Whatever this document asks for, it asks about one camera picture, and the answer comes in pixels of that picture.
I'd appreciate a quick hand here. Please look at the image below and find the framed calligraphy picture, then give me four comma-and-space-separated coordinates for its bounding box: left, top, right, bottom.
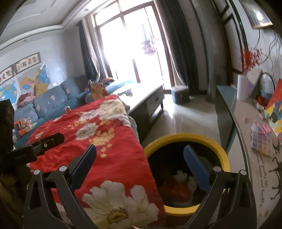
0, 65, 15, 84
14, 52, 41, 72

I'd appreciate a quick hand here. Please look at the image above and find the white foam fruit net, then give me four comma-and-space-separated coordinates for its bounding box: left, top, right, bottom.
174, 170, 190, 184

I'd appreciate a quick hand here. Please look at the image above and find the world map poster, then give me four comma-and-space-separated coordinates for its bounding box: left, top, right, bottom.
0, 81, 20, 104

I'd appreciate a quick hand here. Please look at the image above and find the orange plush toy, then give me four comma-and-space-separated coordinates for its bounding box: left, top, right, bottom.
91, 82, 109, 101

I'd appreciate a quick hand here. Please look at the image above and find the country map poster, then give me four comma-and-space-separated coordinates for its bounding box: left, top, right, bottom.
19, 64, 51, 91

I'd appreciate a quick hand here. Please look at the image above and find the yellow round trash bin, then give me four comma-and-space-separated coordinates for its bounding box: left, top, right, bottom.
143, 132, 231, 215

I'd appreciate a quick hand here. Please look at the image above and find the brown-framed glass balcony door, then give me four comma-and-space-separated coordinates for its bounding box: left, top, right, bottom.
91, 0, 175, 91

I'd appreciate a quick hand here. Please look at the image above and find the small gray object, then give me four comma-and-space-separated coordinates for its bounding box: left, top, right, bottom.
118, 88, 133, 97

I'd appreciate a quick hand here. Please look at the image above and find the round black-rimmed mirror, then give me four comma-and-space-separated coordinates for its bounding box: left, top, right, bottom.
257, 72, 276, 106

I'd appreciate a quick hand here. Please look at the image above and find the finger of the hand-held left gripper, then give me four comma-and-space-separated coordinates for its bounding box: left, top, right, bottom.
26, 133, 65, 155

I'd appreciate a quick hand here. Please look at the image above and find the yellow pillow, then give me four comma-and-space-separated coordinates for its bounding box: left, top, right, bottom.
34, 83, 48, 97

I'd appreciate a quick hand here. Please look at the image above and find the colourful bead box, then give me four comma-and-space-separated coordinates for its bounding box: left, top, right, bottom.
250, 120, 274, 157

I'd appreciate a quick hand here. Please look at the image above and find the gray leaning board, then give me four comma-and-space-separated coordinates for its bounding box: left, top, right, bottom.
247, 68, 263, 99

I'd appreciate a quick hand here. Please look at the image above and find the red floral blanket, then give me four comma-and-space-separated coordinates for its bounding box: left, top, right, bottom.
13, 95, 166, 229

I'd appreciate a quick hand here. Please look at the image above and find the person's left forearm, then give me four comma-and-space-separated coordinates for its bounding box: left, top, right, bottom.
0, 172, 28, 229

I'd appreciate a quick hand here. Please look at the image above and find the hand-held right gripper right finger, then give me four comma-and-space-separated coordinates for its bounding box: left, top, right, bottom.
183, 145, 260, 229

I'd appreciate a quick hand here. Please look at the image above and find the orange floral cloth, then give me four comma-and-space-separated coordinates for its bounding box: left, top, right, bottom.
13, 117, 37, 137

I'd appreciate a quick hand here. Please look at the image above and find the glass-top TV console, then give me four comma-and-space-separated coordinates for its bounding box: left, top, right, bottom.
214, 85, 282, 222

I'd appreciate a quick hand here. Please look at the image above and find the wood-framed wall picture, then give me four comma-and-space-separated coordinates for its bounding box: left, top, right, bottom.
242, 0, 275, 29

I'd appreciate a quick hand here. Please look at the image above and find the blue patterned sofa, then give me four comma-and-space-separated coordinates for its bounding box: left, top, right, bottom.
13, 78, 137, 144

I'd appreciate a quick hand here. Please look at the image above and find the white cylindrical vase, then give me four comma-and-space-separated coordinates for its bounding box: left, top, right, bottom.
237, 74, 249, 101

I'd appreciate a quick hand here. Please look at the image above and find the dark curtain with white lining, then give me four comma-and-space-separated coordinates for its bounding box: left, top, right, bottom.
77, 19, 104, 80
158, 0, 199, 95

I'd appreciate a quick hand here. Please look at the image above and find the gray coffee table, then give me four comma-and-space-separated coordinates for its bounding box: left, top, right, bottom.
116, 85, 165, 142

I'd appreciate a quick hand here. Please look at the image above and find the gray tower air conditioner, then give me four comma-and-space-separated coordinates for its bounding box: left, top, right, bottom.
194, 0, 222, 98

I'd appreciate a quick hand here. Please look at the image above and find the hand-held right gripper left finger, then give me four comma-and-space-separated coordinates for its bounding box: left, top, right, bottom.
23, 144, 97, 229

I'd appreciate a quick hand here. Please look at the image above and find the small red ornament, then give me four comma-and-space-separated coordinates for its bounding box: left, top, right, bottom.
256, 95, 266, 110

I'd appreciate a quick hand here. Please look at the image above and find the pink clothes pile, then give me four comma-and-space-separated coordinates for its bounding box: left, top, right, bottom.
17, 92, 36, 109

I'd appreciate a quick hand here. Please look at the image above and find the blue storage stool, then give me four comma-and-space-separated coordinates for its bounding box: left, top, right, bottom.
171, 86, 190, 104

